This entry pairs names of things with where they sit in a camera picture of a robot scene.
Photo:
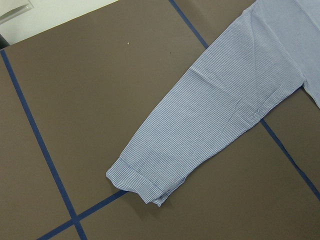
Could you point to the blue white striped shirt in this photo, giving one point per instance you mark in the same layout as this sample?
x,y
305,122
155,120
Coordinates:
x,y
261,58

